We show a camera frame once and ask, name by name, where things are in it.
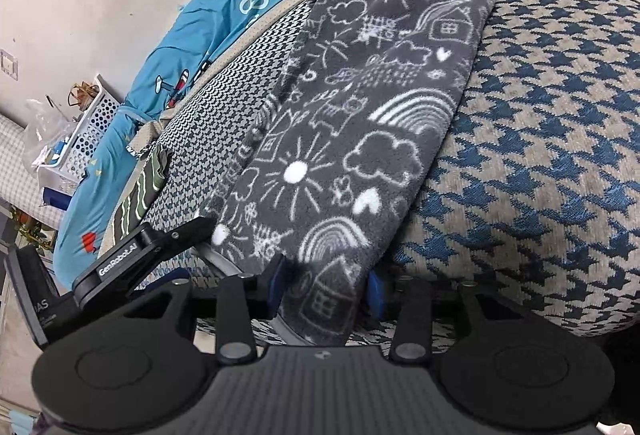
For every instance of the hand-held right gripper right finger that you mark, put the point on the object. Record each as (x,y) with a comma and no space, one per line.
(376,292)

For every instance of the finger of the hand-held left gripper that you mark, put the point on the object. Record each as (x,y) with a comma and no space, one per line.
(130,260)

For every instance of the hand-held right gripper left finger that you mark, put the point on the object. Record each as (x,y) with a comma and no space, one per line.
(274,292)

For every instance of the grey doodle print fleece jacket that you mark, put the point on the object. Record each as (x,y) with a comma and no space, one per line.
(375,90)

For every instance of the green grey striped folded shirt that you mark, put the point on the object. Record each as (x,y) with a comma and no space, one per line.
(142,195)

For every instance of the blue white box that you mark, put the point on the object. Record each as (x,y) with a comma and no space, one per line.
(59,149)

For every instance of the white checked fabric cover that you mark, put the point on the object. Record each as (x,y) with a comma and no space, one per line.
(20,175)

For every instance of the white perforated plastic basket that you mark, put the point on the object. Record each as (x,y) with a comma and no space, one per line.
(95,125)

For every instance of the clear plastic bag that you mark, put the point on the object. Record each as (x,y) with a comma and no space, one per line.
(45,125)

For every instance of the brown item in basket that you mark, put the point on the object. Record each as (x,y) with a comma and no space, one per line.
(84,94)

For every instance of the white wall socket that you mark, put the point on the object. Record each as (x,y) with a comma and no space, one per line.
(7,65)

